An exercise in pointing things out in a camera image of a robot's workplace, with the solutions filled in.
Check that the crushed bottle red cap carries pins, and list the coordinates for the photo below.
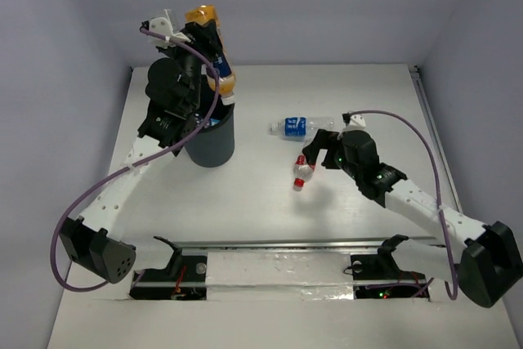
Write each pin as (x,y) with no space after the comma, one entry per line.
(302,172)

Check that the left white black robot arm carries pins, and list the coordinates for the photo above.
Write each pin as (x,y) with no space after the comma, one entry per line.
(91,228)

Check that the side aluminium rail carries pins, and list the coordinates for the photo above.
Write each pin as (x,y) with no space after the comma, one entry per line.
(448,180)

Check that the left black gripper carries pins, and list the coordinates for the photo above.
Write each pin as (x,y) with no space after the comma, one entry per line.
(203,34)

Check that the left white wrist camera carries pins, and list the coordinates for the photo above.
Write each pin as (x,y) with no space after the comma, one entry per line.
(163,27)

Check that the clear bottle blue label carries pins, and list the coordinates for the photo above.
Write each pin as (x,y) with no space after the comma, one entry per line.
(300,127)

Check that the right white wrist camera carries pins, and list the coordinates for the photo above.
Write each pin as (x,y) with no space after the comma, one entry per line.
(353,122)

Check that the small bottle blue cap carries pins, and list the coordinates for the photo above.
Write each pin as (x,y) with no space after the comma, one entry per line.
(210,123)

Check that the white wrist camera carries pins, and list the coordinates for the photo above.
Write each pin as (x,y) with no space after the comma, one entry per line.
(353,122)
(163,27)

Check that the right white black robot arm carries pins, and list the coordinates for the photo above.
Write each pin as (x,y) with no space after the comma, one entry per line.
(482,260)

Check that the orange juice bottle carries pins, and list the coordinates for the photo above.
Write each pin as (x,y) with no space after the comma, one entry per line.
(207,17)

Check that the dark grey round bin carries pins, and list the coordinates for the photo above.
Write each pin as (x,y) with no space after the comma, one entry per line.
(214,145)

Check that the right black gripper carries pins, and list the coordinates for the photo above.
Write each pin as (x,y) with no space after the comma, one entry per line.
(326,139)

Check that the aluminium mounting rail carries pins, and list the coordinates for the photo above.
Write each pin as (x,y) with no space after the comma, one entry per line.
(275,273)

